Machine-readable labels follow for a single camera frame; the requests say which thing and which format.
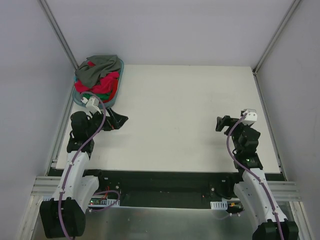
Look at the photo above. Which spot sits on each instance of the right aluminium frame post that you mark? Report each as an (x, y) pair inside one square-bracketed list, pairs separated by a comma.
[(283, 23)]

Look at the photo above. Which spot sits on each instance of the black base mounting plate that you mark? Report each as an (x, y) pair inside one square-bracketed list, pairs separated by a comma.
[(158, 189)]

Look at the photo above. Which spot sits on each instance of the red t-shirt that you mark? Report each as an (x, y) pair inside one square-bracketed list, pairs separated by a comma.
[(113, 92)]

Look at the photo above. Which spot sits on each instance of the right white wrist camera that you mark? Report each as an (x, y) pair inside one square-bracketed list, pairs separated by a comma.
[(249, 116)]

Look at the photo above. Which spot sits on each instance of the blue plastic basket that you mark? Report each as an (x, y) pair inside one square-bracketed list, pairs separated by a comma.
[(77, 98)]

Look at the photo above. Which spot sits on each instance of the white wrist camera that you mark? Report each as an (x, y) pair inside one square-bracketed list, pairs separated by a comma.
[(249, 116), (92, 104)]

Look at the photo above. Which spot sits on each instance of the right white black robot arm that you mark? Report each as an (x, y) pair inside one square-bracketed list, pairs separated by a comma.
[(266, 217)]

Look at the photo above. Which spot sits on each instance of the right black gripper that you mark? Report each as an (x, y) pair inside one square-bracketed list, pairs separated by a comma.
[(227, 122)]

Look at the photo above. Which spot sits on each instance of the grey t-shirt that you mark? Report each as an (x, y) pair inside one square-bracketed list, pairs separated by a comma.
[(96, 67)]

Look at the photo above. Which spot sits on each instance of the green t-shirt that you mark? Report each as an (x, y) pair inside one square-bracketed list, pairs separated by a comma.
[(104, 96)]

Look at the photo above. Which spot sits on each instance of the aluminium frame post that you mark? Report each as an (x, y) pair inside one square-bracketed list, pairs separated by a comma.
[(283, 23), (58, 32)]

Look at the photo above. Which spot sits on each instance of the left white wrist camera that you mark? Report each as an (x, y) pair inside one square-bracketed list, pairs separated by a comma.
[(92, 104)]

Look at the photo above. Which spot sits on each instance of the pink t-shirt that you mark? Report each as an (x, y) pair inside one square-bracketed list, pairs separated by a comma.
[(106, 85)]

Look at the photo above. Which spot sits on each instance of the aluminium front rail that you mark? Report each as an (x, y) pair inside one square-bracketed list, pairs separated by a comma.
[(283, 191)]

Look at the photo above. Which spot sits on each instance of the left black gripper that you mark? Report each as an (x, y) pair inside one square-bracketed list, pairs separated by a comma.
[(110, 120)]

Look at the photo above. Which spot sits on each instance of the right white cable duct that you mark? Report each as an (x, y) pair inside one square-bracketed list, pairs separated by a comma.
[(219, 205)]

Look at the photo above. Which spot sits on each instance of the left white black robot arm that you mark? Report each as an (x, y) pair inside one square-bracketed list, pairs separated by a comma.
[(64, 215)]

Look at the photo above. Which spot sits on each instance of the left aluminium frame post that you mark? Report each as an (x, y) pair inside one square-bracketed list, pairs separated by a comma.
[(58, 32)]

